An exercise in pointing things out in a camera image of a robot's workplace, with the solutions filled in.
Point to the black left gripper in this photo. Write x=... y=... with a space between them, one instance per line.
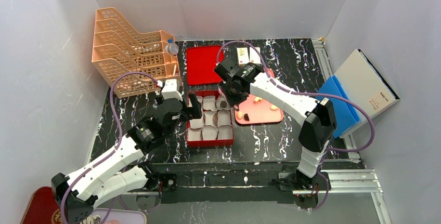
x=187 y=108

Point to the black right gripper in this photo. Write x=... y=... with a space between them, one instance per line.
x=227 y=89

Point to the red chocolate box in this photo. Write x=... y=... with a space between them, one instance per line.
x=215 y=128

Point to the white spiral chocolate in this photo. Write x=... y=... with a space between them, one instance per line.
x=274 y=108
x=239 y=115

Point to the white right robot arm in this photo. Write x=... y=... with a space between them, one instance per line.
x=315 y=117

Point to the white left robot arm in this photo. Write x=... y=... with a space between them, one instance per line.
x=80 y=192

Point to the pink plastic tray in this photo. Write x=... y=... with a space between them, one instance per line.
x=259 y=113

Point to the red tin lid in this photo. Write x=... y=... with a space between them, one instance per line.
x=201 y=62

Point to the plastic water bottle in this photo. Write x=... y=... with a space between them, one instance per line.
x=171 y=47

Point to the orange plastic file rack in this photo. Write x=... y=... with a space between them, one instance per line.
x=130 y=60

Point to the blue folder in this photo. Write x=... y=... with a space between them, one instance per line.
x=346 y=115

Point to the dark red round tin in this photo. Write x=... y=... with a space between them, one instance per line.
x=42 y=208

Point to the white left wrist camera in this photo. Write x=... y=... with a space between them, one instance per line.
x=171 y=89

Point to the aluminium rail frame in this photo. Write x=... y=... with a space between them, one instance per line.
x=225 y=185

